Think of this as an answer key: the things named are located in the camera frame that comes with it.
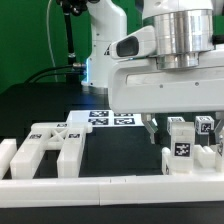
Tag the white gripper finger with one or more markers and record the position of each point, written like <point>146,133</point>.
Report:
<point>219,118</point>

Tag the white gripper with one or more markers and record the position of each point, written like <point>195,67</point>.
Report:
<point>137,85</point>

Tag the white chair seat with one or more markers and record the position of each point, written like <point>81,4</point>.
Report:
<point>203,161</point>

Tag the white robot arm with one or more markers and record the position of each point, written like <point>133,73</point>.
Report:
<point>173,64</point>

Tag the white tagged cube right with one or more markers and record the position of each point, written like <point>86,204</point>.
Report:
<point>204,124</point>

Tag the white tagged cube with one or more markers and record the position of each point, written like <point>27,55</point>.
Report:
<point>204,124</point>
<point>171,120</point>

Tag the white tagged cube left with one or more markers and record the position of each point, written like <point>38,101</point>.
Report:
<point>171,120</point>

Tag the white tagged base sheet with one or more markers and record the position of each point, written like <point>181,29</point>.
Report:
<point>105,118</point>

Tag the white chair back frame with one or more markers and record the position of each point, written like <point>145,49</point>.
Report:
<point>67,138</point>

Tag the white U-shaped fence wall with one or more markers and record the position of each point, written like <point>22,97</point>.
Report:
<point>104,191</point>

